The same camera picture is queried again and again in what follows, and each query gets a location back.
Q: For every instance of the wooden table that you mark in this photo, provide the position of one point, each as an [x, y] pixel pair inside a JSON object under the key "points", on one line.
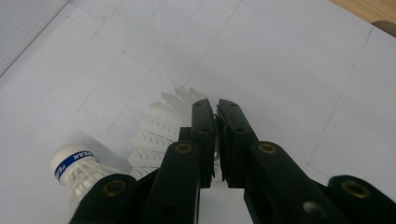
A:
{"points": [[367, 7]]}

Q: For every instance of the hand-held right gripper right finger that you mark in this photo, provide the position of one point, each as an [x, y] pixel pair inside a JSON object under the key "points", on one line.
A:
{"points": [[233, 140]]}

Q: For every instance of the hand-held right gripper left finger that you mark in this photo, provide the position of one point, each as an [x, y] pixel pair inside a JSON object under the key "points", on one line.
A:
{"points": [[205, 133]]}

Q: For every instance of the large white board sheet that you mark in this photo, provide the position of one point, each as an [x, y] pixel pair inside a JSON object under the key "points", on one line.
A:
{"points": [[280, 77]]}

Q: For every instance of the white feather shuttlecock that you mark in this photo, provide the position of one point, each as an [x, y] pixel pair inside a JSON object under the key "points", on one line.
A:
{"points": [[155, 130]]}

